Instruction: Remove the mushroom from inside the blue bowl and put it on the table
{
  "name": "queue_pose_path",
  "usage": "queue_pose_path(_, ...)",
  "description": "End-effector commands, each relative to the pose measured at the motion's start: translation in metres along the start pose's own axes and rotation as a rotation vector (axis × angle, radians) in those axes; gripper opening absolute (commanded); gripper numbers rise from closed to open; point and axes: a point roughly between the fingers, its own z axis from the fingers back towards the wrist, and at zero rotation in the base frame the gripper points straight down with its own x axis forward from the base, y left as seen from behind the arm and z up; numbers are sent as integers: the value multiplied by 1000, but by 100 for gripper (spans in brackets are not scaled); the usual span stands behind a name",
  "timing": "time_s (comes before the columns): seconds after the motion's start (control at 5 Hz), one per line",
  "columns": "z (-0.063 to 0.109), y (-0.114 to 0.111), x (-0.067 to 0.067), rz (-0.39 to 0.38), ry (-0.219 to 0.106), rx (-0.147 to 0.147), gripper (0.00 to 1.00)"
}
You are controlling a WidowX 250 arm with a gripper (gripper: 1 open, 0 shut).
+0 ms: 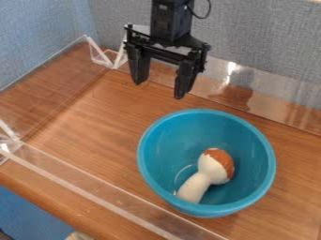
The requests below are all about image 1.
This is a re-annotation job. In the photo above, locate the clear acrylic left barrier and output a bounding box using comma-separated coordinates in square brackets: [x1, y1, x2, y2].
[0, 35, 88, 93]

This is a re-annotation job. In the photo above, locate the clear acrylic front barrier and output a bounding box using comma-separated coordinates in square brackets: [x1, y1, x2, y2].
[0, 119, 228, 240]

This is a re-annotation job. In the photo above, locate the clear acrylic corner bracket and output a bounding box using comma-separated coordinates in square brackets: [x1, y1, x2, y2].
[85, 37, 128, 69]

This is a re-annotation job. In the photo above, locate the clear acrylic barrier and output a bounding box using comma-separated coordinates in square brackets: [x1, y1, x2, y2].
[0, 35, 88, 93]
[120, 46, 321, 137]
[0, 119, 228, 240]

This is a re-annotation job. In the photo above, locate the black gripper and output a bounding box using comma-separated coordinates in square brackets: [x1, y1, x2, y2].
[124, 0, 211, 99]

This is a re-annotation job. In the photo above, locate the blue plastic bowl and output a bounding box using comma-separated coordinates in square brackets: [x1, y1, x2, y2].
[136, 109, 275, 218]

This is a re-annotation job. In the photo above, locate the white brown toy mushroom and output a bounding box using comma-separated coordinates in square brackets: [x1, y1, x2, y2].
[176, 148, 234, 203]

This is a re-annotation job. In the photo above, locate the clear acrylic back barrier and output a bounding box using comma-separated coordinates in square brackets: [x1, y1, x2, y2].
[120, 46, 321, 137]

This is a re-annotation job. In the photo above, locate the black cable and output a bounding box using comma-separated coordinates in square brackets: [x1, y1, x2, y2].
[185, 0, 212, 20]

